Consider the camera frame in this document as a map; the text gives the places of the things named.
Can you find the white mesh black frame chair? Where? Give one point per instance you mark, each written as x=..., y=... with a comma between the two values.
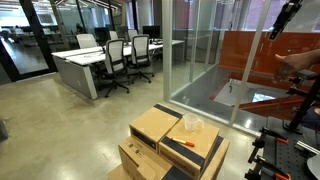
x=115, y=55
x=113, y=35
x=140, y=46
x=132, y=34
x=86, y=40

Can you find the large cardboard box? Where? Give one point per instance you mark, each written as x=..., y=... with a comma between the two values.
x=140, y=160

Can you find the clear plastic measuring cup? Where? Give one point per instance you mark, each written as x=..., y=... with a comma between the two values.
x=190, y=123

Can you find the small cardboard box dark tape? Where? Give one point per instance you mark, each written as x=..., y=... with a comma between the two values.
x=153, y=123

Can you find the bare person forearm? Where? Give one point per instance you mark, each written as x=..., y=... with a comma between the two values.
x=315, y=57

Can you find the orange capped white marker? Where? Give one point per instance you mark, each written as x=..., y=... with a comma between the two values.
x=190, y=144

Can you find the long white office desk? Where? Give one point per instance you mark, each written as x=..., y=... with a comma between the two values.
x=86, y=58

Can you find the grey round plate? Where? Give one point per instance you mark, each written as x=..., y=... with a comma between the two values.
x=315, y=166

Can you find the black computer monitor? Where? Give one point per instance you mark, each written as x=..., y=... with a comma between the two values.
x=101, y=33
x=151, y=31

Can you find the small cardboard box printed label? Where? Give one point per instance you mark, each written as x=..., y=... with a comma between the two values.
x=200, y=136

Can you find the silver aluminium bar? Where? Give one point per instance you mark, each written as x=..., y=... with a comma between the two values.
x=305, y=146

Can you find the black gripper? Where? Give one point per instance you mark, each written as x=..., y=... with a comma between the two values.
x=288, y=15

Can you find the bare person hand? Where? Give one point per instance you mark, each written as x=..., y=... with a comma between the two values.
x=295, y=63

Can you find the black camera stand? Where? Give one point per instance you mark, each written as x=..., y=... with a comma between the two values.
x=301, y=113

